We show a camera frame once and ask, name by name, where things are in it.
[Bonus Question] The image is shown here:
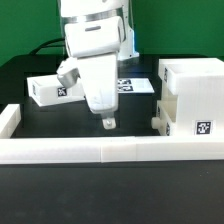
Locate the white drawer with knob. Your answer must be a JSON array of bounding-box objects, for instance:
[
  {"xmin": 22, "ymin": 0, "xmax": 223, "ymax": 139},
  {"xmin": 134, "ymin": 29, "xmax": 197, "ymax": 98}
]
[{"xmin": 151, "ymin": 100, "xmax": 177, "ymax": 136}]

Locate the white U-shaped table fence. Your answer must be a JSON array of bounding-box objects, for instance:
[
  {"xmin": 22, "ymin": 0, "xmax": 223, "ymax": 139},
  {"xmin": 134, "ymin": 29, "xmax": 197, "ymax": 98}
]
[{"xmin": 0, "ymin": 104, "xmax": 224, "ymax": 164}]

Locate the white small drawer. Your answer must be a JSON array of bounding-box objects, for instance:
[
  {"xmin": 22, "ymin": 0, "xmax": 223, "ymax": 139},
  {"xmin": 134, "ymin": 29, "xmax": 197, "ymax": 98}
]
[{"xmin": 27, "ymin": 75, "xmax": 85, "ymax": 107}]

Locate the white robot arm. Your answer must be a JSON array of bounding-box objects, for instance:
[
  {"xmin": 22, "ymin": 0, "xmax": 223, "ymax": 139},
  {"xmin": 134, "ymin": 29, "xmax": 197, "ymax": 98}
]
[{"xmin": 57, "ymin": 0, "xmax": 138, "ymax": 130}]

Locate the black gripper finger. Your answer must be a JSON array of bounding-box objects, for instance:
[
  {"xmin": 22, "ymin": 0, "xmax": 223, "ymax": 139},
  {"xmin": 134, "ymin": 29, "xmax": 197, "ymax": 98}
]
[{"xmin": 101, "ymin": 113, "xmax": 116, "ymax": 129}]

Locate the white sheet with markers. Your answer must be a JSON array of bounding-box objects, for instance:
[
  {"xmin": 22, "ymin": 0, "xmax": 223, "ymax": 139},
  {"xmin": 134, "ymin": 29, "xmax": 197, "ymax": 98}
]
[{"xmin": 118, "ymin": 78, "xmax": 154, "ymax": 94}]

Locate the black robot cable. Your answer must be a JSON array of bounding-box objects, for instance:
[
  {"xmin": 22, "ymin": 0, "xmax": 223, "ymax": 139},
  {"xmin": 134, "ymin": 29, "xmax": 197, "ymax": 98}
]
[{"xmin": 29, "ymin": 37, "xmax": 66, "ymax": 56}]

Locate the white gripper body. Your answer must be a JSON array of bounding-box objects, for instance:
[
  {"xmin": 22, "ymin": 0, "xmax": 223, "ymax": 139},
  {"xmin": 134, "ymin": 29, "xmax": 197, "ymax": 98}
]
[{"xmin": 78, "ymin": 53, "xmax": 118, "ymax": 114}]

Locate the white drawer cabinet box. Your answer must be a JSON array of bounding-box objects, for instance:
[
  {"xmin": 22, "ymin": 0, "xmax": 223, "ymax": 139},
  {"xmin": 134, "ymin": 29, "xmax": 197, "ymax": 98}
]
[{"xmin": 158, "ymin": 58, "xmax": 224, "ymax": 136}]

